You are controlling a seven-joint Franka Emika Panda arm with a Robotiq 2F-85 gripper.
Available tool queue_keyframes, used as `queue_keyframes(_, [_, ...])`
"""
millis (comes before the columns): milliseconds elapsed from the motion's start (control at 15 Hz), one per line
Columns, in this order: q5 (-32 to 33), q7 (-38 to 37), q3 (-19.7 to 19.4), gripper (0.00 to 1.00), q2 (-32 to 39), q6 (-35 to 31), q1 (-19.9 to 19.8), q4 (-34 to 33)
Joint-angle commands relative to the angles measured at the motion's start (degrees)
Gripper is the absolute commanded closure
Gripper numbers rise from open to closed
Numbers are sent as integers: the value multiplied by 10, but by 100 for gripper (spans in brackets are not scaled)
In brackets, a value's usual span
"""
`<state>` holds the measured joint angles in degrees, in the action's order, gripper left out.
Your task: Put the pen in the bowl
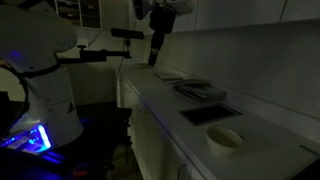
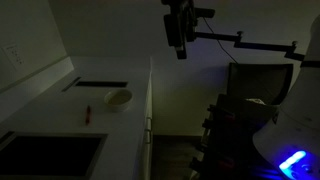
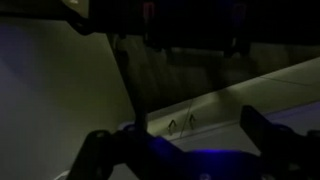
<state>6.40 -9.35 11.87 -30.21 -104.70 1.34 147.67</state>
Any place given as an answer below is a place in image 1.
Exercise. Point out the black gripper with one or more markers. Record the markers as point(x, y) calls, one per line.
point(162, 20)

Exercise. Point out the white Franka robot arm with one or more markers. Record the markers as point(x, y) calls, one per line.
point(40, 83)

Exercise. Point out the white ceramic bowl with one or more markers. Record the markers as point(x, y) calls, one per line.
point(224, 140)

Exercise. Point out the small round flat dish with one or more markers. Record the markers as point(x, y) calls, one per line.
point(144, 65)

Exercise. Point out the small flat grey pad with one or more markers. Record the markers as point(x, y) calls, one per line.
point(167, 76)

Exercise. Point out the stack of dark flat trays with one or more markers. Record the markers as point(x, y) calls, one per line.
point(200, 91)

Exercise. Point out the white base cabinet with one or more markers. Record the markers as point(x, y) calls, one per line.
point(146, 133)

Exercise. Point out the black inset counter panel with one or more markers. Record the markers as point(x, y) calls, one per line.
point(209, 114)

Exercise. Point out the black bar stereo camera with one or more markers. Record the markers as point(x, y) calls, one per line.
point(127, 33)

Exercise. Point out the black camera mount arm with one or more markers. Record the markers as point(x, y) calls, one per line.
point(93, 55)

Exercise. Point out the open wall shelf unit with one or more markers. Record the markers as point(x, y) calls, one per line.
point(80, 12)

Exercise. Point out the blue lit robot base plate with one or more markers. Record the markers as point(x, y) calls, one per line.
point(31, 140)

